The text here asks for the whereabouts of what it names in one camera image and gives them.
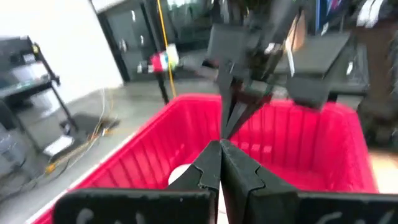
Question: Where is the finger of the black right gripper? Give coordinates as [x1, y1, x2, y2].
[226, 92, 274, 139]
[216, 60, 238, 139]

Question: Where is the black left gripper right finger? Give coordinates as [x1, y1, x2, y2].
[220, 139, 398, 224]

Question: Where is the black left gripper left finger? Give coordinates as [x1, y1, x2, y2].
[52, 139, 223, 224]

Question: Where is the pink slide sandal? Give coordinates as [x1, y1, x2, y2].
[167, 162, 195, 187]

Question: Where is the red plastic bin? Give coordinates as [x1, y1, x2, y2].
[26, 93, 379, 224]

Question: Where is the green cup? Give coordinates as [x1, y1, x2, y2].
[165, 43, 180, 68]

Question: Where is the red white blue box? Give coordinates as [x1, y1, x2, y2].
[150, 52, 171, 73]

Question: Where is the thin yellow pole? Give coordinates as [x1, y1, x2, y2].
[156, 0, 178, 98]

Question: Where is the black metal shelf rack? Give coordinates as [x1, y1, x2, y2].
[0, 35, 79, 162]

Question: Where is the floor cable bundle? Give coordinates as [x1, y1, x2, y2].
[43, 88, 121, 175]

